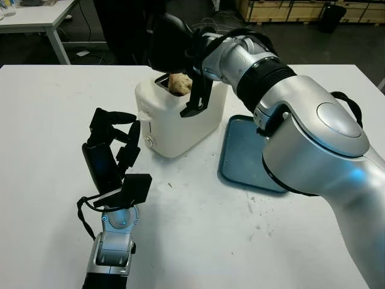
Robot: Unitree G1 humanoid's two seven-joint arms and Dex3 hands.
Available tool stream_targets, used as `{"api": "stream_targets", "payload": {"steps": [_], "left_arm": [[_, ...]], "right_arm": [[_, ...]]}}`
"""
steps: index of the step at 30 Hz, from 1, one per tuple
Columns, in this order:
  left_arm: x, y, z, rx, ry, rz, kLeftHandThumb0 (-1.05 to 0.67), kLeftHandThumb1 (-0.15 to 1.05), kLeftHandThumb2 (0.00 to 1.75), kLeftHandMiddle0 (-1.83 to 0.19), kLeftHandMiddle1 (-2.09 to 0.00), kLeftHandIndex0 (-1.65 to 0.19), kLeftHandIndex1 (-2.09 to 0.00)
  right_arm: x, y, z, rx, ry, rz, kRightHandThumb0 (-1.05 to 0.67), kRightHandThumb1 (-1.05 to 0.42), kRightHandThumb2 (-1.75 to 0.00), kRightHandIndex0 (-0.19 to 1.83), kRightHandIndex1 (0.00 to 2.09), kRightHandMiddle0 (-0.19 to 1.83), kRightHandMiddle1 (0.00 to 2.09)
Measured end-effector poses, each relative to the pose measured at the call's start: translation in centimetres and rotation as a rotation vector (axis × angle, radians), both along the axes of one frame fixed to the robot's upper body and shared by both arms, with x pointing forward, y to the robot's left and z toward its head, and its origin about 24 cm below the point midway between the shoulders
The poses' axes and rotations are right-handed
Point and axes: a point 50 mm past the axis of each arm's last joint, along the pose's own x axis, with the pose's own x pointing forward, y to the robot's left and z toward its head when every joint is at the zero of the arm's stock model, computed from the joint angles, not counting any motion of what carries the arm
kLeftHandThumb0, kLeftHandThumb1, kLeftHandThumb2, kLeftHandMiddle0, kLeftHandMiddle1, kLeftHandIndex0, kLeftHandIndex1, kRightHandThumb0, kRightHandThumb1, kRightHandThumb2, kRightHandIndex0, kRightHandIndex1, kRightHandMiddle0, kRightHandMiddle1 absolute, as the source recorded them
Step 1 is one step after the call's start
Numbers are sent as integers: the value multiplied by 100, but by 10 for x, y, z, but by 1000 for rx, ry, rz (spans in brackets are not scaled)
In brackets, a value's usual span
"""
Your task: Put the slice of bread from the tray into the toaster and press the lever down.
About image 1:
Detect printed drinking cup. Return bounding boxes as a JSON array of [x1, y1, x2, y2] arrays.
[[0, 0, 16, 17]]

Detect black trash bin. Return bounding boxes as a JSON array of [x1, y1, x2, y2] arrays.
[[318, 4, 348, 34]]

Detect white two-slot toaster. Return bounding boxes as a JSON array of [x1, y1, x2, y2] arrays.
[[134, 73, 229, 159]]

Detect slice of brown bread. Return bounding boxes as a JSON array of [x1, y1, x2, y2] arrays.
[[167, 73, 194, 98]]

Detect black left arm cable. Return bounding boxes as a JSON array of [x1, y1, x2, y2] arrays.
[[76, 194, 105, 241]]

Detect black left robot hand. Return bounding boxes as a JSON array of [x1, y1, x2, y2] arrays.
[[81, 107, 142, 197]]

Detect stacked wooden crates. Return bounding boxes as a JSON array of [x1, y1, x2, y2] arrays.
[[240, 0, 385, 23]]

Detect person in dark clothes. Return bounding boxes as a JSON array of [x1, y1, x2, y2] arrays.
[[93, 0, 167, 66]]

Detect white side table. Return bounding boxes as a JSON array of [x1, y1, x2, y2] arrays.
[[0, 0, 108, 66]]

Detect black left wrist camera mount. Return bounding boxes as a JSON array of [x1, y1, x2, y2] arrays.
[[93, 173, 153, 210]]

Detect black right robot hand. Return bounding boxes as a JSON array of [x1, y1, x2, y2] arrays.
[[146, 11, 196, 75]]

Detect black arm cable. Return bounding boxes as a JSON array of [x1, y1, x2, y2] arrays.
[[76, 194, 105, 241], [185, 25, 363, 128]]

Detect blue plastic tray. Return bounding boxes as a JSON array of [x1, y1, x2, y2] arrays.
[[217, 115, 290, 194]]

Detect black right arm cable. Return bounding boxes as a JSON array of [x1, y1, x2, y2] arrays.
[[185, 25, 363, 128]]

